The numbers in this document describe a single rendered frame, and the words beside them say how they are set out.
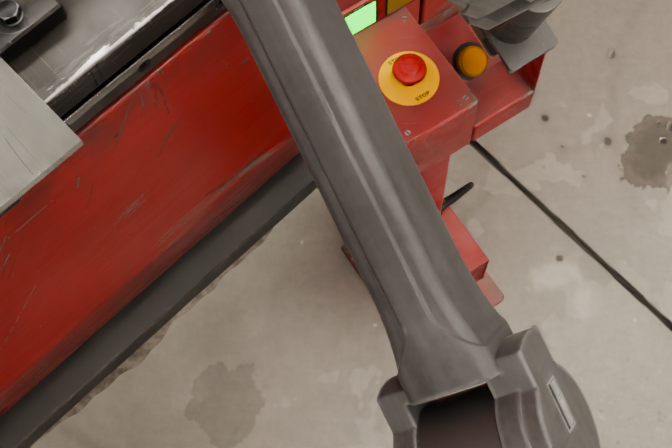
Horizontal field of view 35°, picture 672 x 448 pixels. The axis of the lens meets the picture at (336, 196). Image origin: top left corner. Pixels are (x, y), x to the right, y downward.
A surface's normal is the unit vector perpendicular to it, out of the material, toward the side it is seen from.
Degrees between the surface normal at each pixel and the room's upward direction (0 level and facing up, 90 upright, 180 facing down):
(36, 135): 0
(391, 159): 53
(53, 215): 90
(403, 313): 43
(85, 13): 0
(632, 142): 0
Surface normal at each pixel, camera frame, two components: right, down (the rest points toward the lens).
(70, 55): -0.03, -0.37
